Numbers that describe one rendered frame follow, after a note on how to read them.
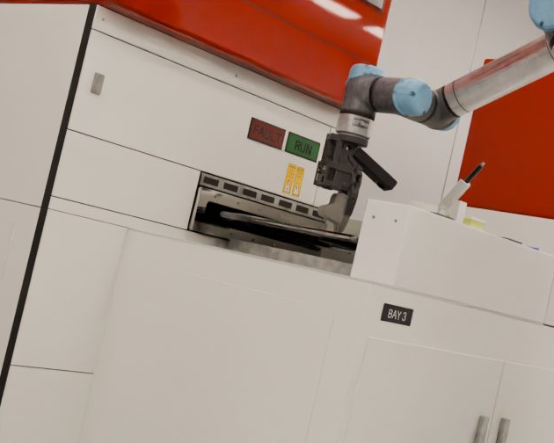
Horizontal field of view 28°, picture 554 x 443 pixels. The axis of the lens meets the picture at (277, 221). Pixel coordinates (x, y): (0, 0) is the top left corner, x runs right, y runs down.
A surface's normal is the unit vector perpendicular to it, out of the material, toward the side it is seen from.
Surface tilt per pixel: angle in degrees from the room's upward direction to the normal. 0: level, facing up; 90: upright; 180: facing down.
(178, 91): 90
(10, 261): 90
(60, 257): 90
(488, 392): 90
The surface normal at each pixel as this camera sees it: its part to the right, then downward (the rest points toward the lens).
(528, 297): 0.73, 0.14
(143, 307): -0.64, -0.19
